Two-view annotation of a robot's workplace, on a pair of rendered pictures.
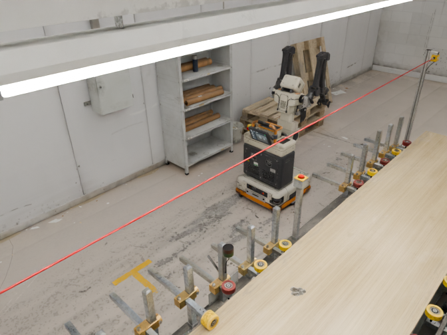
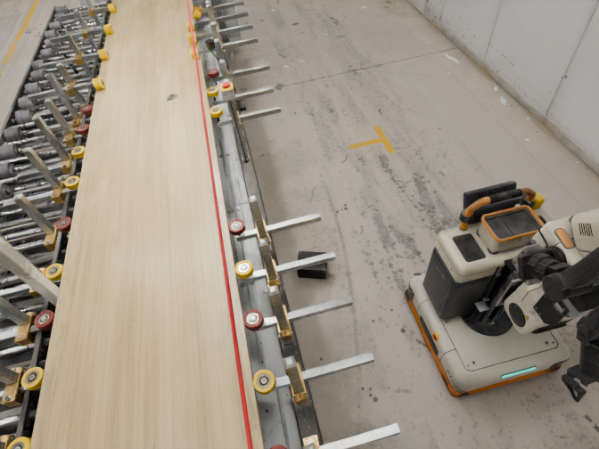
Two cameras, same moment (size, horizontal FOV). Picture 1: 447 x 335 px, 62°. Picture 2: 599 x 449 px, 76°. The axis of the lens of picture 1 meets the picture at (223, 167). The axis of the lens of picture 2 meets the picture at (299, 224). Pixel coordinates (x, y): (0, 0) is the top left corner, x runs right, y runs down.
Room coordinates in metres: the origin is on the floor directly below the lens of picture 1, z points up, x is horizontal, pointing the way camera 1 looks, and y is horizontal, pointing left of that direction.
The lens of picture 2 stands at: (3.54, -1.83, 2.31)
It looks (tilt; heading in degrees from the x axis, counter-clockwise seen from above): 51 degrees down; 129
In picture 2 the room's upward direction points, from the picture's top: 9 degrees counter-clockwise
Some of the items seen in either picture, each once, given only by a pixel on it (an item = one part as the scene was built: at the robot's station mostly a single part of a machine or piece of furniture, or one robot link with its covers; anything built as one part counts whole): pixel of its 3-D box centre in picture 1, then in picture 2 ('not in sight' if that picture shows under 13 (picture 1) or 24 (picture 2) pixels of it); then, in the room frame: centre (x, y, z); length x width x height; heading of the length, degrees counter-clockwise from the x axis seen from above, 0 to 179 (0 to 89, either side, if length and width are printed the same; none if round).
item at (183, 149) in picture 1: (197, 106); not in sight; (4.70, 0.33, 0.78); 0.90 x 0.45 x 1.55; 136
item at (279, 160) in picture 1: (270, 153); (493, 267); (3.68, -0.52, 0.59); 0.55 x 0.34 x 0.83; 45
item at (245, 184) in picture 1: (257, 189); not in sight; (3.50, -0.37, 0.23); 0.41 x 0.02 x 0.08; 45
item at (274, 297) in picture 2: (374, 153); (282, 319); (3.02, -1.38, 0.91); 0.04 x 0.04 x 0.48; 46
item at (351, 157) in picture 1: (347, 179); (261, 231); (2.66, -1.03, 0.86); 0.04 x 0.04 x 0.48; 46
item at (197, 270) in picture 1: (204, 275); (241, 73); (1.64, 0.13, 0.84); 0.43 x 0.03 x 0.04; 46
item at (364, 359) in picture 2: (374, 151); (317, 372); (3.23, -1.47, 0.83); 0.43 x 0.03 x 0.04; 46
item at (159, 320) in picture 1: (148, 326); not in sight; (1.21, 0.38, 0.95); 0.14 x 0.06 x 0.05; 136
